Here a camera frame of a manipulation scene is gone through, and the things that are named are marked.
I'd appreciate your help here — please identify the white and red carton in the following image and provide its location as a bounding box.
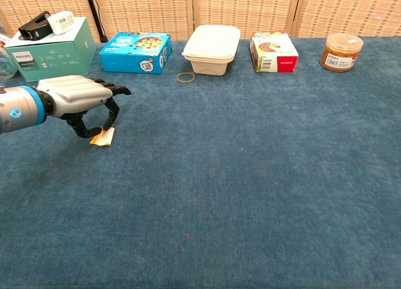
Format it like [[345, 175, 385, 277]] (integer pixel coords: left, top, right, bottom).
[[249, 31, 299, 73]]

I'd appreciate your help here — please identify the clear jar of rubber bands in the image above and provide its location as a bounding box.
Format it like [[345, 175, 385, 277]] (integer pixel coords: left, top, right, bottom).
[[319, 33, 364, 73]]

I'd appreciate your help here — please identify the black pole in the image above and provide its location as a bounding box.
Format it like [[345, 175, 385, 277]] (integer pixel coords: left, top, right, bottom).
[[83, 0, 109, 43]]

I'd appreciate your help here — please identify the beige lidded food container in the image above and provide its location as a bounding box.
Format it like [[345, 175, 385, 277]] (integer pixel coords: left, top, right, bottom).
[[182, 24, 242, 76]]

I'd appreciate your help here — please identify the blue table cloth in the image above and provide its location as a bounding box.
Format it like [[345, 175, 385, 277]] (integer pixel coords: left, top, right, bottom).
[[0, 36, 401, 289]]

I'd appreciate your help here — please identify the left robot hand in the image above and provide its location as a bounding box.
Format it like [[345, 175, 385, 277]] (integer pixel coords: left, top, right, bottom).
[[36, 75, 132, 139]]

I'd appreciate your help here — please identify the small white labelled box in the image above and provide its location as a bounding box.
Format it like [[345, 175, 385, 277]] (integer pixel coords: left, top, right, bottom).
[[46, 11, 75, 36]]

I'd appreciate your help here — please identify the teal Philips box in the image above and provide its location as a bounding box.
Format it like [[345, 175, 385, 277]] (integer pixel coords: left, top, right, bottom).
[[4, 16, 97, 82]]

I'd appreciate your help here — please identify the blue cookie box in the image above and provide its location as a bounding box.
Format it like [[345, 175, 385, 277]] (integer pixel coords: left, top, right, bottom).
[[98, 31, 173, 75]]

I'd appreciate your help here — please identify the black tape dispenser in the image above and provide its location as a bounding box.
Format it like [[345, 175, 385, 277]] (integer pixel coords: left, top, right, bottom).
[[18, 11, 53, 41]]

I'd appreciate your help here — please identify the woven folding screen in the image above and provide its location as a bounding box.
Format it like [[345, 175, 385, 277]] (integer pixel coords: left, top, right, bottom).
[[0, 0, 401, 42]]

